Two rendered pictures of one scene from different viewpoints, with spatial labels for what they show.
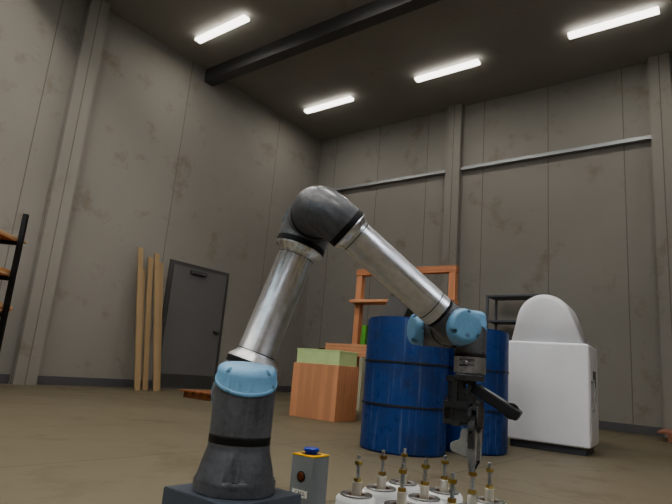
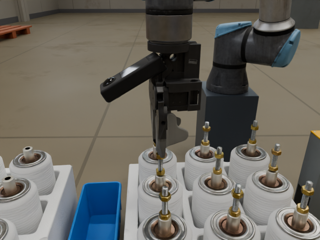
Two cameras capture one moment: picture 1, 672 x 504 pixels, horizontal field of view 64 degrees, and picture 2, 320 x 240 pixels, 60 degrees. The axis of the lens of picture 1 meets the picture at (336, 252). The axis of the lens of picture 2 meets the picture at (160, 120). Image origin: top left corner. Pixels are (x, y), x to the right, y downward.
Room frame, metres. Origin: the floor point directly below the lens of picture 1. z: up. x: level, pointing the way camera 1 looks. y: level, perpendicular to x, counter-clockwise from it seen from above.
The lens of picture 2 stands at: (1.68, -0.65, 0.62)
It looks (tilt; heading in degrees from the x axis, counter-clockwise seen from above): 25 degrees down; 141
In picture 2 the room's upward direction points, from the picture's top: straight up
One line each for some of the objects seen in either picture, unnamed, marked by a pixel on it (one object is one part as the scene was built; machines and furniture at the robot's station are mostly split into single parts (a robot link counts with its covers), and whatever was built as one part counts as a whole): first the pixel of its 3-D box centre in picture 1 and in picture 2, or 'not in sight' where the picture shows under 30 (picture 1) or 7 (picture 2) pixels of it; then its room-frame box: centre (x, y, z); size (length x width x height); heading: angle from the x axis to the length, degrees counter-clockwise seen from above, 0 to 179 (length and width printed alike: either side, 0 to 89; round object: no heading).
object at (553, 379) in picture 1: (553, 371); not in sight; (5.15, -2.13, 0.69); 0.77 x 0.63 x 1.39; 54
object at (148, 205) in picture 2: not in sight; (160, 218); (1.32, -0.36, 0.16); 0.10 x 0.10 x 0.18
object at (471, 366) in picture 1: (469, 366); (168, 28); (1.32, -0.34, 0.57); 0.08 x 0.08 x 0.05
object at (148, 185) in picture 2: not in sight; (160, 185); (1.32, -0.36, 0.25); 0.08 x 0.08 x 0.01
